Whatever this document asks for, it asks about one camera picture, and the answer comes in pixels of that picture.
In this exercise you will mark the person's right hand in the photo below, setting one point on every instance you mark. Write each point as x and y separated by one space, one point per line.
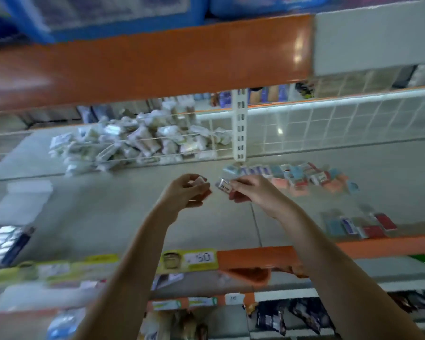
258 194

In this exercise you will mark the person's left hand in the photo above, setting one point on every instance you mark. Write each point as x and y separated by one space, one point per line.
178 194

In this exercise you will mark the grey white small box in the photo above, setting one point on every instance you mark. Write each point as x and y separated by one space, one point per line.
200 182
224 185

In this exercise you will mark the pile of mixed erasers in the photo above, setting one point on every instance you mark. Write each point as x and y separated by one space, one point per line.
304 177

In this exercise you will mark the blue white eraser box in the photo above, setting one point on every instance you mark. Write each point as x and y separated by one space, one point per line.
11 223

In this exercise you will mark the person's left forearm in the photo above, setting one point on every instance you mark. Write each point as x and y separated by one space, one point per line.
124 286

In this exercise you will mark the person's right forearm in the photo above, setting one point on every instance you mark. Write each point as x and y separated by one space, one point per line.
347 279

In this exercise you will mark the white orange metal shelf unit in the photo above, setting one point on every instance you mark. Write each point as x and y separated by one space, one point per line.
92 201

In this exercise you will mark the pile of white packets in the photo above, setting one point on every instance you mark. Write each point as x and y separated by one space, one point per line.
138 141

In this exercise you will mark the yellow price label strip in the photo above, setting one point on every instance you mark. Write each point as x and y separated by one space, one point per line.
127 264

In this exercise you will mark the row of blue bottles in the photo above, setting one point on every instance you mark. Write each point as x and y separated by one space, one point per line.
269 94

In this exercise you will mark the row of dark snack packets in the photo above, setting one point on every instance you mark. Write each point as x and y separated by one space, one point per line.
304 315

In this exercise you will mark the blue orange snack packet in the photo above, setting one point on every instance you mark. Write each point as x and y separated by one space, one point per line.
64 323

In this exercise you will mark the row of blue packages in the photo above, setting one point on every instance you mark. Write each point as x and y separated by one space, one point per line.
127 14

